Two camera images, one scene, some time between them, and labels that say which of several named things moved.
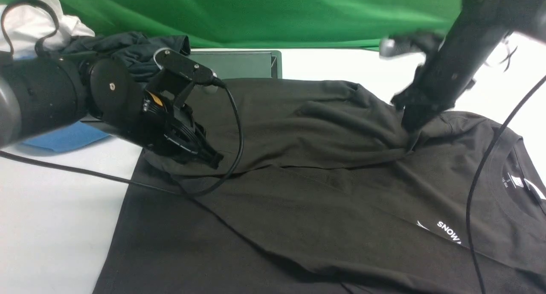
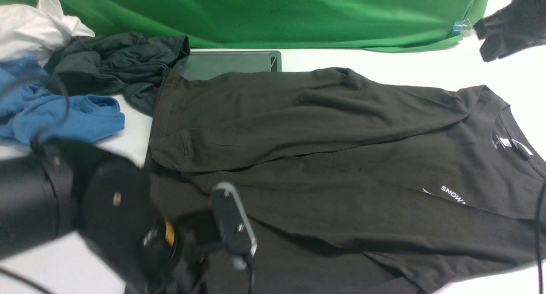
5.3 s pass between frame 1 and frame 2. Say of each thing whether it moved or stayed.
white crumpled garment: stayed
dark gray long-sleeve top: stayed
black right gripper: moved
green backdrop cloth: stayed
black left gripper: moved
